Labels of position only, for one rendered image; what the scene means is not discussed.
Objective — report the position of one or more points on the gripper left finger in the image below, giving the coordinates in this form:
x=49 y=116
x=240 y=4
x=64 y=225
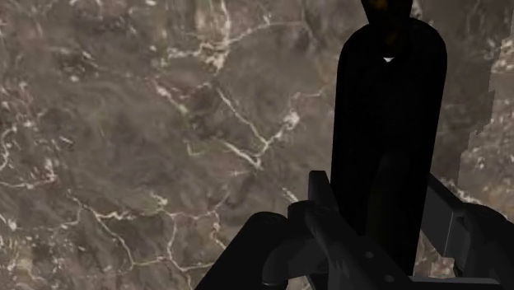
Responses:
x=321 y=249

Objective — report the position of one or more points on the black bottle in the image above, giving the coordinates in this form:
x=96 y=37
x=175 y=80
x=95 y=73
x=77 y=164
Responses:
x=385 y=112

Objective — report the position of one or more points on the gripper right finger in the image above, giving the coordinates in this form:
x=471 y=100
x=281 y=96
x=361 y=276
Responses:
x=482 y=237

